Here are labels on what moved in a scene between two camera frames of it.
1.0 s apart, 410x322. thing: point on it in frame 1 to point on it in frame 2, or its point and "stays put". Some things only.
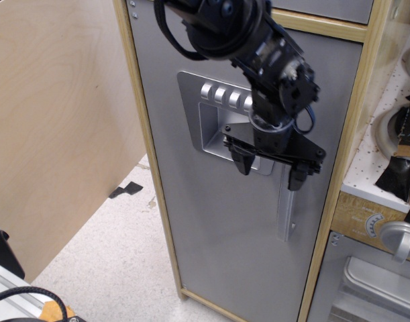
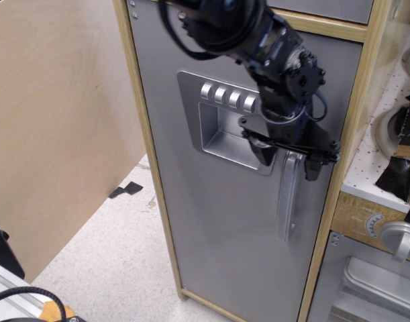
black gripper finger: [243, 159] to [265, 153]
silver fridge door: [246, 242] stays put
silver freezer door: [353, 11] stays put
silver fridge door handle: [285, 203] stays put
